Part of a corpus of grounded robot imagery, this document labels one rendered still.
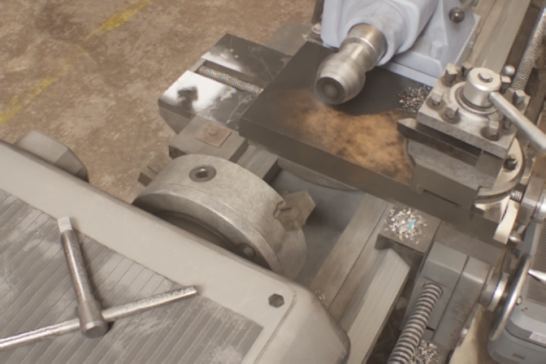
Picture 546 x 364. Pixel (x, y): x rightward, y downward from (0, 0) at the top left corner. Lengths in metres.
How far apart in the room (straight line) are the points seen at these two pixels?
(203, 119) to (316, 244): 0.36
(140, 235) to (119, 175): 1.92
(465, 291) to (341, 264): 0.28
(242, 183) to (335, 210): 0.66
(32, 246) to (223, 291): 0.20
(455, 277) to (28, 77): 2.20
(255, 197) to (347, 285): 0.43
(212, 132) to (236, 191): 0.56
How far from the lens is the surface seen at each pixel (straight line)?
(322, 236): 1.53
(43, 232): 0.74
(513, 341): 2.18
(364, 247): 1.38
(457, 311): 1.53
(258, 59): 1.70
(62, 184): 0.78
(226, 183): 0.94
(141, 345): 0.65
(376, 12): 1.42
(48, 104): 2.99
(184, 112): 1.56
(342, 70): 1.28
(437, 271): 1.45
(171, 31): 3.33
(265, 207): 0.94
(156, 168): 1.05
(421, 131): 1.25
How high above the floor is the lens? 1.90
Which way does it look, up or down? 45 degrees down
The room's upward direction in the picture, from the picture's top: 4 degrees clockwise
